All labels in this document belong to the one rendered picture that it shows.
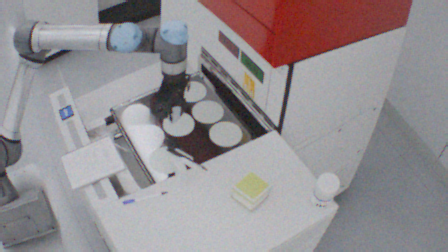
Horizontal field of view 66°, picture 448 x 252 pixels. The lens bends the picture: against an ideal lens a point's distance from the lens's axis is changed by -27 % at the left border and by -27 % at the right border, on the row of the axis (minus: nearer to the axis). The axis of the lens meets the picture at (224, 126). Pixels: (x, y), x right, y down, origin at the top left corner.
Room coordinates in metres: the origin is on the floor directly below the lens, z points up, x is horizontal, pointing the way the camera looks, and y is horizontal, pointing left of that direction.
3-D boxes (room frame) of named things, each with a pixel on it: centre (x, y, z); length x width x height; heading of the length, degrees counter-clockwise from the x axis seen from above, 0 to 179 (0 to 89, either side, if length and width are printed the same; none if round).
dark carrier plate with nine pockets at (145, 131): (0.98, 0.14, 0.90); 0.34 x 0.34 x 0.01; 36
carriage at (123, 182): (0.81, 0.35, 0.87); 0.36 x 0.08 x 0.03; 36
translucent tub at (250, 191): (0.68, -0.08, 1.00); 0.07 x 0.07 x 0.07; 51
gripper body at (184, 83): (0.95, 0.15, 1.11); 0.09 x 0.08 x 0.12; 169
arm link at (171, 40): (0.94, 0.15, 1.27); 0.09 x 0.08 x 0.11; 87
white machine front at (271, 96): (1.27, 0.07, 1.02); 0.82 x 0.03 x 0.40; 36
